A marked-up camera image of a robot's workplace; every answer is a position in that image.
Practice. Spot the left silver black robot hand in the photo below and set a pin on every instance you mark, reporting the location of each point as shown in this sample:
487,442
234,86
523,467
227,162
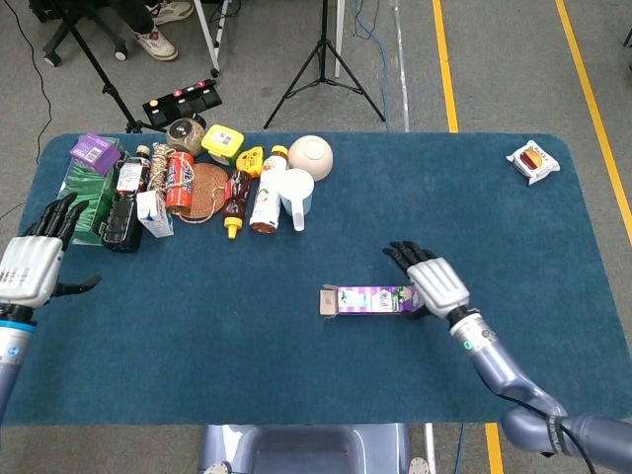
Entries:
27,271

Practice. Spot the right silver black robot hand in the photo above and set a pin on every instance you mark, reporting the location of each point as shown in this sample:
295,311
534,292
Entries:
439,286

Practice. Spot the purple and white carton box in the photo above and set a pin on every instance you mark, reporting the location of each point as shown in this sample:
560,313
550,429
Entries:
365,298

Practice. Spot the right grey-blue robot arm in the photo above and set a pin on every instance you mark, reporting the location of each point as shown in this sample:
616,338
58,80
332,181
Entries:
494,365

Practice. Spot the clear box of green packets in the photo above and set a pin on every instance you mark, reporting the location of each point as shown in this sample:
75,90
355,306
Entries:
91,185

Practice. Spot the small purple box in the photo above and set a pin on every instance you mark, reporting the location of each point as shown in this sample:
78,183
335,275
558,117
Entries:
94,150

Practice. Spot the dark sauce bottle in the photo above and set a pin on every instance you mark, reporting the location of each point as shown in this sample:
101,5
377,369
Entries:
123,217

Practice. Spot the white blue milk carton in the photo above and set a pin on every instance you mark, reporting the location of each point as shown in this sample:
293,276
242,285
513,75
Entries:
155,217

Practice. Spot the blue table cloth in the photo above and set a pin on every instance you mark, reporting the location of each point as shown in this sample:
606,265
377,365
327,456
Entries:
296,345

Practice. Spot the white wrapped snack pack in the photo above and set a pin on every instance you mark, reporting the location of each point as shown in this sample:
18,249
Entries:
533,160

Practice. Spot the orange drink can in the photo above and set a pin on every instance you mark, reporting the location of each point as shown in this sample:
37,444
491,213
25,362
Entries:
179,185

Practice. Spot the beige bowl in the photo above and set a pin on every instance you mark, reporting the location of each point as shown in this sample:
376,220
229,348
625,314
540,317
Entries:
311,155

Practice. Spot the white tea drink bottle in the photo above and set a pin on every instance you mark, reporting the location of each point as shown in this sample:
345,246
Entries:
266,197

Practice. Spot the round woven coaster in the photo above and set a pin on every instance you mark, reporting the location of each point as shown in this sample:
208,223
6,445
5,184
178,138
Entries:
207,190

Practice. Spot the black tripod with thick pole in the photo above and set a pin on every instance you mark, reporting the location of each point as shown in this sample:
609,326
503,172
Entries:
106,89

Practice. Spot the glass jar of grains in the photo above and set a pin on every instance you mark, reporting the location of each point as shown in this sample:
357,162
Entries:
185,135

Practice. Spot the grey-blue robot torso base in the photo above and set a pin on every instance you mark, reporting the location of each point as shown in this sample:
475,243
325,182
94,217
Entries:
306,449

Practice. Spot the brown bottle yellow cap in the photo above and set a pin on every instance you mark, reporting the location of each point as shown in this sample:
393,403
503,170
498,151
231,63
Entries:
238,192

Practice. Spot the black office chair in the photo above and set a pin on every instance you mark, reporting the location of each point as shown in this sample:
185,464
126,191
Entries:
54,47

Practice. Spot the yellow small packet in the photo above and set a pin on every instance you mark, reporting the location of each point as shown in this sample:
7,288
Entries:
250,162

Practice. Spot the black foot pedal board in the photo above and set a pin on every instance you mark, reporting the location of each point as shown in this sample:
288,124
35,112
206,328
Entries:
182,101

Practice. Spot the green container yellow lid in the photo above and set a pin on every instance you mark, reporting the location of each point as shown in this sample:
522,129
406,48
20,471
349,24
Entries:
222,140

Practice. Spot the black tripod with thin legs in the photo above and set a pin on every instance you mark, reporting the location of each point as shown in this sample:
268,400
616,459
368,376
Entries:
323,49

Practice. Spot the seated person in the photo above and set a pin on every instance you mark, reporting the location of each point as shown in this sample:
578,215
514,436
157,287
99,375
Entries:
158,42

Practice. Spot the white slanted stand leg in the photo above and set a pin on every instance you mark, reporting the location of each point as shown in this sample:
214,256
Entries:
210,39

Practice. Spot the white upright post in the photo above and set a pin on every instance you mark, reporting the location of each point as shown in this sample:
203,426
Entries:
339,39

